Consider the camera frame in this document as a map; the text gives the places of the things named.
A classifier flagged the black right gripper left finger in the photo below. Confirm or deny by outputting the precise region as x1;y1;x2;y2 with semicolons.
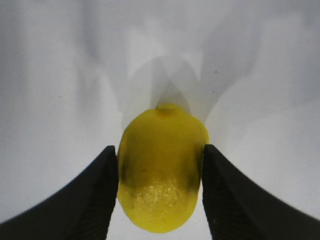
0;145;118;240

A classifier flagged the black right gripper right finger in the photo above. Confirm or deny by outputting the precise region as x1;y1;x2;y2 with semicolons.
202;144;320;240

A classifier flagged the yellow lemon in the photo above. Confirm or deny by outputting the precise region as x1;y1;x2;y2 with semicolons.
117;103;209;234

